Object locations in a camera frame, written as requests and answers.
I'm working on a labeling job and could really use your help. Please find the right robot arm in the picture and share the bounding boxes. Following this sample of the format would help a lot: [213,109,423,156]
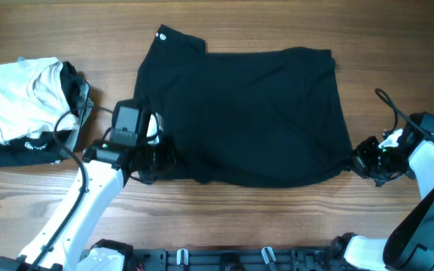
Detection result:
[326,137,434,270]

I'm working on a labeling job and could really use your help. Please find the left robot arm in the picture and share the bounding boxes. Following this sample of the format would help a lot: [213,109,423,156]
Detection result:
[0,139,175,271]

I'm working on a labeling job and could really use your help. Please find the grey folded garment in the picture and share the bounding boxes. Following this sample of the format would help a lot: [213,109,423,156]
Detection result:
[53,78,94,164]

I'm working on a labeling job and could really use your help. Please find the black folded printed t-shirt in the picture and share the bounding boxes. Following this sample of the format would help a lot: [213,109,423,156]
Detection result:
[0,62,83,168]

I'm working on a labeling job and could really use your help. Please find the white folded t-shirt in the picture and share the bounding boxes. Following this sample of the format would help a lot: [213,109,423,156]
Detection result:
[0,57,79,145]

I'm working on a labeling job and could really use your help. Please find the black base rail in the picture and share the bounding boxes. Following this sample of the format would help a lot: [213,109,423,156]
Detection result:
[77,240,353,271]

